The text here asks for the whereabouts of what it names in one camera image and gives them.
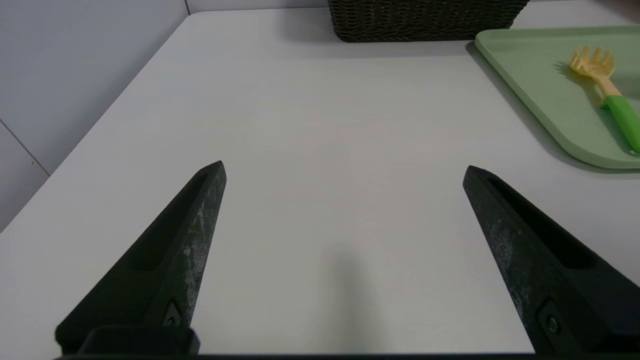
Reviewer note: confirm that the dark brown wicker basket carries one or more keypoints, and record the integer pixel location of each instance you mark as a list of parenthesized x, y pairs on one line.
[(425, 20)]

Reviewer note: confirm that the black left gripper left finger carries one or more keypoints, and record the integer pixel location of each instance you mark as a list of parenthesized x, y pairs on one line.
[(165, 270)]

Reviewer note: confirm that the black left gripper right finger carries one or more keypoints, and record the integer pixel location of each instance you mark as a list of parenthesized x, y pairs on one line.
[(545, 280)]

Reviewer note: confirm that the yellow green pasta fork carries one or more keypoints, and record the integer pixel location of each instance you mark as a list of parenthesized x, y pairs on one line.
[(617, 107)]

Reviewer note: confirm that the light green plastic tray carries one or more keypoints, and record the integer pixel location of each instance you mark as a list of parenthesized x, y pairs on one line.
[(550, 95)]

